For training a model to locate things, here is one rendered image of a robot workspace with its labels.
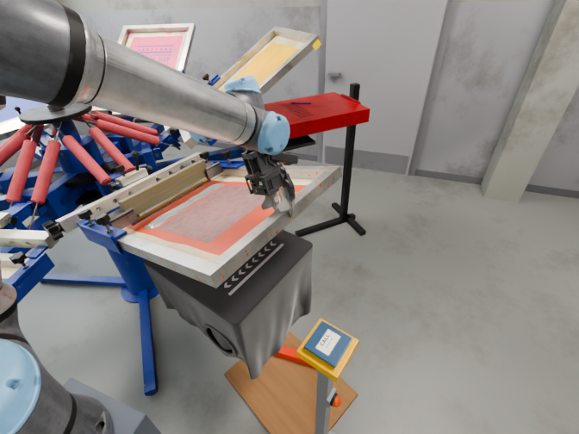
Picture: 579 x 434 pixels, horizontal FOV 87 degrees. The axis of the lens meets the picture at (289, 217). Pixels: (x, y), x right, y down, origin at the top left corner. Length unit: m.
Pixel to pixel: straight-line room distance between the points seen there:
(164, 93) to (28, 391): 0.39
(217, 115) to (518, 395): 2.06
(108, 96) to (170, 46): 2.42
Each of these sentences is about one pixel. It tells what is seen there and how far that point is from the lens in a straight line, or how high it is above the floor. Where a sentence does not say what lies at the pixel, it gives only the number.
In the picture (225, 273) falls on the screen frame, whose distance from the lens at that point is 0.71.
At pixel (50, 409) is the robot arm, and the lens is 0.55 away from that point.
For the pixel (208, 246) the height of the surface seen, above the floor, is 1.20.
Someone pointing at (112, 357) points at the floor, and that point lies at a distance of 2.30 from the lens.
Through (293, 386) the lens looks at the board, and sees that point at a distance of 1.90.
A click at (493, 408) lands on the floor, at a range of 2.12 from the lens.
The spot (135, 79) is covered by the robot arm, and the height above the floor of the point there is 1.68.
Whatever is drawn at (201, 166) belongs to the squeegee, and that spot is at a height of 1.16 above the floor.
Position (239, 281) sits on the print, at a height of 0.95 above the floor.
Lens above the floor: 1.76
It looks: 37 degrees down
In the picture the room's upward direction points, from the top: 3 degrees counter-clockwise
